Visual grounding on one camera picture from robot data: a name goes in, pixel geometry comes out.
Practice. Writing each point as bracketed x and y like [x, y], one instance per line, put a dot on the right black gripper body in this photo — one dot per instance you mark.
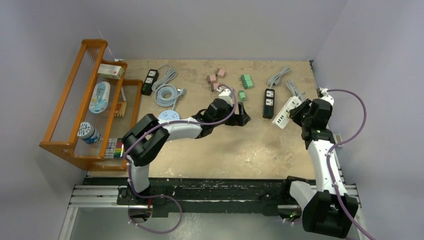
[298, 116]

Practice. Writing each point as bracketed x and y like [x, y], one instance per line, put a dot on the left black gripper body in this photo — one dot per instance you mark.
[236, 120]

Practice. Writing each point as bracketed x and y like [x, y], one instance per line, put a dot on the white power strip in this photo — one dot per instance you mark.
[282, 117]

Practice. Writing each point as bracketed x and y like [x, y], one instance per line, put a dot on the green usb charger plug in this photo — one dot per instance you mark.
[245, 78]

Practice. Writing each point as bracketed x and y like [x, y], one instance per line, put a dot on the pink charger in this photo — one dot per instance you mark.
[211, 78]
[214, 87]

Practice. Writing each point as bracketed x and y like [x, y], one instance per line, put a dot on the pink usb charger plug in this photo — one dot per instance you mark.
[220, 73]

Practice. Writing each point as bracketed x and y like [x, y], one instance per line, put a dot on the round blue power socket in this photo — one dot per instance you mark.
[169, 115]

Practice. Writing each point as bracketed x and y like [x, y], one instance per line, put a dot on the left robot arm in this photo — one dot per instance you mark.
[145, 140]

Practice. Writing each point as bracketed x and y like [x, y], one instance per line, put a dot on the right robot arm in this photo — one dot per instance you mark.
[327, 209]

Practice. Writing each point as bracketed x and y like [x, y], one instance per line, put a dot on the orange snack packet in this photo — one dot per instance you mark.
[120, 109]

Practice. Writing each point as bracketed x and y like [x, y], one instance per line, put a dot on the colourful tube packet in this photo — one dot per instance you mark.
[114, 149]

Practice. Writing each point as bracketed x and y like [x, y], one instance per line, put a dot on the white red box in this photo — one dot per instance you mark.
[110, 71]

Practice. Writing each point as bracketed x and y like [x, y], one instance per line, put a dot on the blue blister pack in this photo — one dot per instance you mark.
[100, 97]

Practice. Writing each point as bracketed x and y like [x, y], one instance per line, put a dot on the orange wooden rack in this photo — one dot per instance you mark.
[72, 109]

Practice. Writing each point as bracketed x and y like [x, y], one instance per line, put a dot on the blue white cup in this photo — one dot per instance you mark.
[88, 133]

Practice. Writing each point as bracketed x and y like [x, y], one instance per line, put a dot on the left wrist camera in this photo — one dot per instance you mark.
[226, 95]

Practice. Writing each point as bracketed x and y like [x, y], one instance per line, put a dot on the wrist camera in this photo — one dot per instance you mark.
[226, 95]
[323, 94]

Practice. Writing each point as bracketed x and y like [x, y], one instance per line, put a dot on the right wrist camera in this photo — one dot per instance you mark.
[323, 94]

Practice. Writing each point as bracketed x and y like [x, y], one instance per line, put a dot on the white wall bracket lower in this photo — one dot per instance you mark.
[338, 141]

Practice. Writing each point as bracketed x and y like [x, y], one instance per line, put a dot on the black metal base rail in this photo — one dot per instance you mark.
[269, 197]

